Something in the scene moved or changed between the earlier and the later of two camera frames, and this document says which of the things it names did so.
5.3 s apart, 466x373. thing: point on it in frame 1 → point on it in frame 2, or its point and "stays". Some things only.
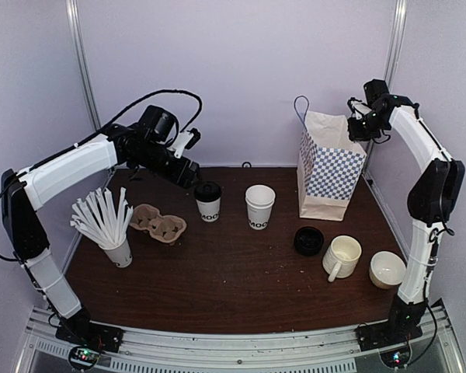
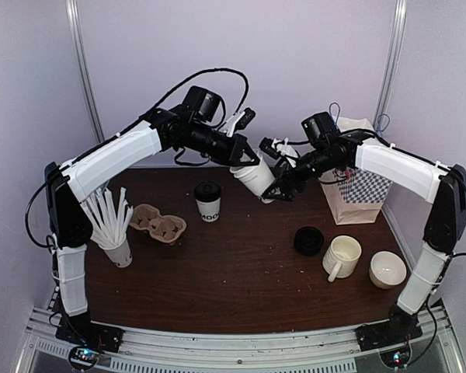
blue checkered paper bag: (329, 163) → (357, 196)
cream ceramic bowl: (387, 270) stays
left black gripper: (182, 176) → (247, 148)
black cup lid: (207, 191) stays
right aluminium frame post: (398, 17) stays
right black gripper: (356, 134) → (286, 173)
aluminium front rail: (335, 350) stays
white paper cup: (209, 210) stays
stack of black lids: (308, 241) stays
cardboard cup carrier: (162, 228) stays
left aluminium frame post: (75, 19) stays
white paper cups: (259, 200) → (257, 177)
